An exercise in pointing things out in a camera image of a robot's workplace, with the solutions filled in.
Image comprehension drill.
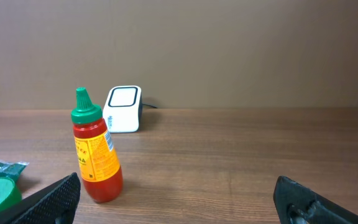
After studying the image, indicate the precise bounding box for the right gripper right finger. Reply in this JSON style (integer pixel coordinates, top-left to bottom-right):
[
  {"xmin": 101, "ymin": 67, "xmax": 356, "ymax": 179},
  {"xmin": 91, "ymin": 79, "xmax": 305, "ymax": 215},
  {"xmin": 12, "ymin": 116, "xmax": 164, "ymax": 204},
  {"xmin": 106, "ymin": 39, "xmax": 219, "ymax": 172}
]
[{"xmin": 273, "ymin": 176, "xmax": 358, "ymax": 224}]

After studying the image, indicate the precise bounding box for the white barcode scanner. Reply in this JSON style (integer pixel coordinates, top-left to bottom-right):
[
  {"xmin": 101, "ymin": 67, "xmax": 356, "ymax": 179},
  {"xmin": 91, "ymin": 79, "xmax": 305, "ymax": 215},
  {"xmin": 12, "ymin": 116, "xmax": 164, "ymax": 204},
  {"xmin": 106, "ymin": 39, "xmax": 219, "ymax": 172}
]
[{"xmin": 103, "ymin": 85, "xmax": 143, "ymax": 133}]

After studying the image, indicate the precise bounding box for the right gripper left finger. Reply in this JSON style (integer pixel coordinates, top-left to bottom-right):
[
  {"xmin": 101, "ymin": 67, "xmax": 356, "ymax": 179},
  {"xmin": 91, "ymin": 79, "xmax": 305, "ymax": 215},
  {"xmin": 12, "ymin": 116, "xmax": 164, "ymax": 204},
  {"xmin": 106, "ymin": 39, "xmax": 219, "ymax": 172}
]
[{"xmin": 0, "ymin": 172, "xmax": 81, "ymax": 224}]

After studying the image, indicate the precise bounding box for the red sauce bottle green cap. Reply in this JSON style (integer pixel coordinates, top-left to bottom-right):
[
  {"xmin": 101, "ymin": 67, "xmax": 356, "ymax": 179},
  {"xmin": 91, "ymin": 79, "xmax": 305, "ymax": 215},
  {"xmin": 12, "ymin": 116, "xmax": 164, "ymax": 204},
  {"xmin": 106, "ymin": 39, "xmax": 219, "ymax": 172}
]
[{"xmin": 71, "ymin": 87, "xmax": 124, "ymax": 203}]

